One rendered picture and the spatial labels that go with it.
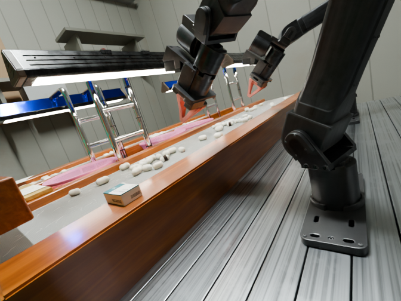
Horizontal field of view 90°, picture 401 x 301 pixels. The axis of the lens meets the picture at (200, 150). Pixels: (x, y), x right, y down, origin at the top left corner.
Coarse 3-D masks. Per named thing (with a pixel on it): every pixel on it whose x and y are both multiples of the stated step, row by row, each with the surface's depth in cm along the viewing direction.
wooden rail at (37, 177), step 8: (192, 120) 205; (168, 128) 180; (128, 144) 149; (104, 152) 135; (80, 160) 124; (88, 160) 127; (56, 168) 116; (64, 168) 117; (32, 176) 113; (40, 176) 108; (24, 184) 103
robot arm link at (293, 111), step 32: (352, 0) 20; (384, 0) 19; (320, 32) 24; (352, 32) 21; (320, 64) 25; (352, 64) 22; (320, 96) 25; (352, 96) 26; (288, 128) 30; (320, 128) 26
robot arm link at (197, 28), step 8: (200, 8) 34; (208, 8) 34; (184, 16) 43; (192, 16) 43; (200, 16) 35; (208, 16) 34; (184, 24) 44; (192, 24) 42; (200, 24) 35; (208, 24) 35; (184, 32) 44; (192, 32) 42; (200, 32) 36; (208, 32) 36; (184, 40) 44; (192, 40) 42; (200, 40) 38; (208, 40) 37; (216, 40) 38; (224, 40) 39; (232, 40) 41; (184, 48) 46; (192, 48) 44; (192, 56) 45
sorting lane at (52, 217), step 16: (288, 96) 158; (256, 112) 118; (208, 128) 111; (224, 128) 94; (176, 144) 91; (192, 144) 80; (176, 160) 61; (112, 176) 66; (128, 176) 59; (144, 176) 54; (96, 192) 53; (48, 208) 51; (64, 208) 47; (80, 208) 44; (96, 208) 41; (32, 224) 43; (48, 224) 40; (64, 224) 38; (0, 240) 40; (16, 240) 37; (32, 240) 35; (0, 256) 33
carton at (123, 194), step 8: (120, 184) 36; (128, 184) 35; (104, 192) 34; (112, 192) 33; (120, 192) 32; (128, 192) 32; (136, 192) 33; (112, 200) 33; (120, 200) 31; (128, 200) 32
